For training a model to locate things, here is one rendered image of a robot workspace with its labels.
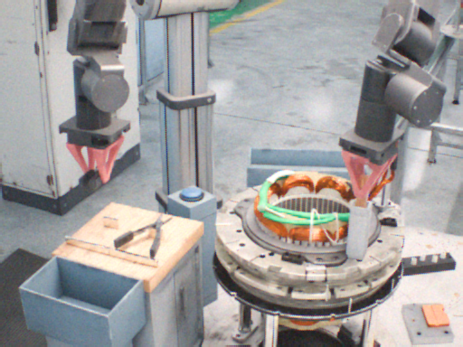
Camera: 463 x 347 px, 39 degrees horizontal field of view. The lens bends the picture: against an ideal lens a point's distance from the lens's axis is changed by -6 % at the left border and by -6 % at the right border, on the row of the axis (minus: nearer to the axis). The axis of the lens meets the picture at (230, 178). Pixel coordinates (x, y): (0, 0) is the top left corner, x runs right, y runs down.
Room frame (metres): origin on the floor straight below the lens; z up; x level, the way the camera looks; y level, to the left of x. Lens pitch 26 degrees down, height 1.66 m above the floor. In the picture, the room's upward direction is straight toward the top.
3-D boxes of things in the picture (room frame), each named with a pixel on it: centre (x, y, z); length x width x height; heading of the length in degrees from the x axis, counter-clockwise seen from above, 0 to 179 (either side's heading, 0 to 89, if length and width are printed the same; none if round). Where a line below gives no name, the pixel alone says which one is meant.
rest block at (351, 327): (1.03, -0.24, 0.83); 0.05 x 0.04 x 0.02; 29
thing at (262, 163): (1.31, -0.16, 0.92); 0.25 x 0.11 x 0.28; 86
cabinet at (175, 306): (0.99, 0.17, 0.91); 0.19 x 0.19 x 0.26; 67
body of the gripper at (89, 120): (0.99, 0.21, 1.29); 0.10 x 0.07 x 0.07; 68
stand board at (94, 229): (0.99, 0.17, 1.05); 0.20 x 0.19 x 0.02; 157
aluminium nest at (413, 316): (1.09, -0.41, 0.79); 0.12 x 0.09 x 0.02; 0
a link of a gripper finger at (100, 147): (0.99, 0.21, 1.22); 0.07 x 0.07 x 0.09; 68
